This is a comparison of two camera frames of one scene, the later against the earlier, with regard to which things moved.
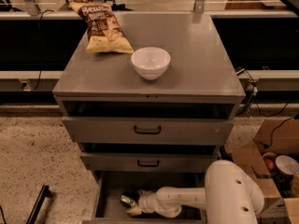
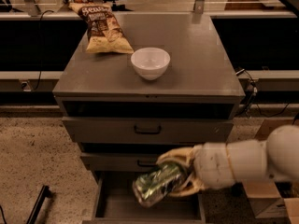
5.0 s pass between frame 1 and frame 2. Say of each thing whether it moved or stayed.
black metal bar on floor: stayed
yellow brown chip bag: stayed
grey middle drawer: stayed
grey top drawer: stayed
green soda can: moved
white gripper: moved
